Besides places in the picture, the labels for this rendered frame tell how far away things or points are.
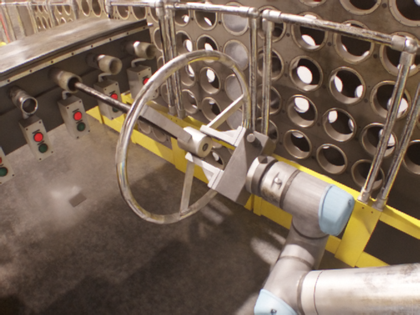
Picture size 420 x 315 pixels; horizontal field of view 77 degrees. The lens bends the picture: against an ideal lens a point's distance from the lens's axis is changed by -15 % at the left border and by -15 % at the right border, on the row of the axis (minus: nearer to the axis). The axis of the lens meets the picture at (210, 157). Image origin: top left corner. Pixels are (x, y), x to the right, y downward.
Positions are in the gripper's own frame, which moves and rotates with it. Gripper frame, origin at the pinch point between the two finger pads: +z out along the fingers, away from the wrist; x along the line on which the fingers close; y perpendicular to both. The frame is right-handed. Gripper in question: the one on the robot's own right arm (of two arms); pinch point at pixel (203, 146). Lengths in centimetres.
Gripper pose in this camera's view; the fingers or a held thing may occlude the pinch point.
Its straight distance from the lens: 62.7
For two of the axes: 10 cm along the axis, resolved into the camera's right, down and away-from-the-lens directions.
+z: -7.5, -3.8, 5.5
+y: -4.7, -2.8, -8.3
